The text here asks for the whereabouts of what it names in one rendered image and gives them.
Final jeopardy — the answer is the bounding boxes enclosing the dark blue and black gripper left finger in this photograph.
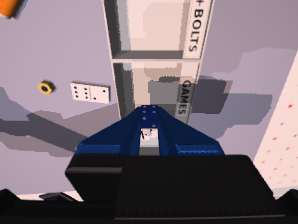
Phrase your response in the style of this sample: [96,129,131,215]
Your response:
[73,107,141,156]

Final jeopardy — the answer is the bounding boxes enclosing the brass hex nut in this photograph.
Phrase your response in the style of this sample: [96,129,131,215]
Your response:
[38,80,55,95]

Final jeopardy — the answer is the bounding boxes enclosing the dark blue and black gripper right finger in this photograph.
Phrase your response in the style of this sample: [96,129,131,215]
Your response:
[157,106,225,155]

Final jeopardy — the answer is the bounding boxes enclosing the grey rack of labelled bins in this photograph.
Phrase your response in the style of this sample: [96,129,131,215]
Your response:
[102,0,215,125]

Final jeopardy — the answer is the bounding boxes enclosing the white domino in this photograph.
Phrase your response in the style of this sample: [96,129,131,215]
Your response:
[71,81,110,104]

